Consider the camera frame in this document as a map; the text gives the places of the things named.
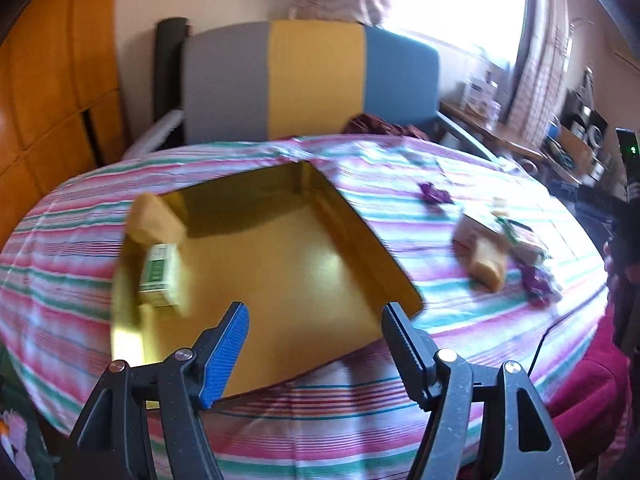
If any maroon cloth on chair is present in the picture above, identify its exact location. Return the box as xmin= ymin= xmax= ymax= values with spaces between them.
xmin=342 ymin=114 xmax=430 ymax=141

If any red bed cover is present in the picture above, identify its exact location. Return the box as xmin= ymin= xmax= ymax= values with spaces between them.
xmin=547 ymin=304 xmax=629 ymax=470

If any purple candy packet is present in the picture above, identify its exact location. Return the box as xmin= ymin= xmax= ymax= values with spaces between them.
xmin=419 ymin=182 xmax=454 ymax=206

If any green white small box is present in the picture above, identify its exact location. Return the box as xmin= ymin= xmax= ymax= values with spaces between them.
xmin=139 ymin=244 xmax=181 ymax=308

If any gold metal tray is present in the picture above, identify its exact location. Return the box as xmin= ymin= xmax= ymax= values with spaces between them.
xmin=111 ymin=162 xmax=422 ymax=396

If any purple snack packet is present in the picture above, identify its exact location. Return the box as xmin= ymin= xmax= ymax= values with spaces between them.
xmin=518 ymin=263 xmax=563 ymax=302

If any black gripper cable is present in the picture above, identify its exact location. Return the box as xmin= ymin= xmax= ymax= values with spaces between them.
xmin=527 ymin=288 xmax=609 ymax=376

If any green cracker snack packet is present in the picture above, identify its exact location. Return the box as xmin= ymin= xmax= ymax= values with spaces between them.
xmin=496 ymin=216 xmax=548 ymax=266

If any white appliance box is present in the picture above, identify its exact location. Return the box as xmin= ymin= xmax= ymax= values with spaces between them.
xmin=460 ymin=77 xmax=498 ymax=116

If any grey yellow blue chair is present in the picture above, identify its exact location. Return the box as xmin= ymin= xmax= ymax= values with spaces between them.
xmin=126 ymin=18 xmax=495 ymax=160

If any wooden side desk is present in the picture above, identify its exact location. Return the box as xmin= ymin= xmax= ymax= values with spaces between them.
xmin=439 ymin=101 xmax=547 ymax=164

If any white rectangular box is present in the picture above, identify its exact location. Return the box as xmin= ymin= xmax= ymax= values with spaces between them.
xmin=451 ymin=210 xmax=504 ymax=249

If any orange wooden wardrobe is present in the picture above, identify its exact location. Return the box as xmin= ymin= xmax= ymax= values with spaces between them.
xmin=1 ymin=0 xmax=130 ymax=240

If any yellow sponge cake block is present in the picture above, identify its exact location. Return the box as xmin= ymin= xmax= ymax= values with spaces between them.
xmin=125 ymin=193 xmax=186 ymax=247

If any right hand of person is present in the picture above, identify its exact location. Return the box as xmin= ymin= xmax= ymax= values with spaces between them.
xmin=603 ymin=240 xmax=640 ymax=302

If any yellow wrapped cake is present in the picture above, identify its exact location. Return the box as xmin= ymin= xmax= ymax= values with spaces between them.
xmin=468 ymin=237 xmax=508 ymax=292

